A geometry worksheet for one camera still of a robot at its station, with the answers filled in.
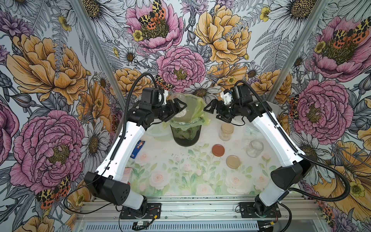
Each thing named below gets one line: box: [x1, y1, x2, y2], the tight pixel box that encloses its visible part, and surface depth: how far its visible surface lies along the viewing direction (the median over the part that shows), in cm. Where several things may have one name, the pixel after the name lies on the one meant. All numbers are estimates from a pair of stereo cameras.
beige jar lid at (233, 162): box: [226, 154, 241, 170], surface depth 93 cm
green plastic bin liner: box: [162, 93, 211, 131], surface depth 82 cm
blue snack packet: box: [129, 139, 146, 160], surface depth 98 cm
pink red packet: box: [120, 167, 132, 185], surface depth 85 cm
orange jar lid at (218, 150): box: [211, 143, 226, 158], surface depth 99 cm
